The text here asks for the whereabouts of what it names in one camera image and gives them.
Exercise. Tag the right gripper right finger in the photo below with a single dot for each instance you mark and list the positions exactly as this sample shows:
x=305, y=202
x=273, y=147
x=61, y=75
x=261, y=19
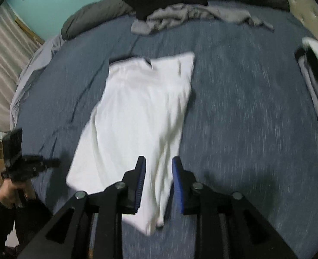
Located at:
x=227, y=226

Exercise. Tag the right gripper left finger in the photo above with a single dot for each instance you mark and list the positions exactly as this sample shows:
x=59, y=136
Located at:
x=90, y=225

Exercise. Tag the white black-collared polo shirt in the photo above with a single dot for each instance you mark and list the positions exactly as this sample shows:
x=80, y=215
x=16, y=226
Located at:
x=141, y=113

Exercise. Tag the person's left forearm black sleeve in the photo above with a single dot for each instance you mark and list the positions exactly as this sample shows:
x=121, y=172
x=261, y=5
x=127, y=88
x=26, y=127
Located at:
x=26, y=221

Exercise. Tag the person's left hand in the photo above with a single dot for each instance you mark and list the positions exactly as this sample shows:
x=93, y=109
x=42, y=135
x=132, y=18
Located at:
x=9, y=190

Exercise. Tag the blue patterned bed sheet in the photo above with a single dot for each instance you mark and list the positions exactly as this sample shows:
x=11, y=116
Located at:
x=251, y=125

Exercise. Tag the light grey blanket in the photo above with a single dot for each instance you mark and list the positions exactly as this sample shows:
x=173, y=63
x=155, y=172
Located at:
x=30, y=73

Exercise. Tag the beige curtain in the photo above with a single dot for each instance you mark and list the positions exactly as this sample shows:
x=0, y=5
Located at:
x=16, y=50

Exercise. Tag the wooden pole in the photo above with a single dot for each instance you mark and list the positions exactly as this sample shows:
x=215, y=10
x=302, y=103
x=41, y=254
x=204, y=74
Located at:
x=32, y=35

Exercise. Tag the grey knit sweater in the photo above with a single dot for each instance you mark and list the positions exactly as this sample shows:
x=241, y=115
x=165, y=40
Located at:
x=175, y=15

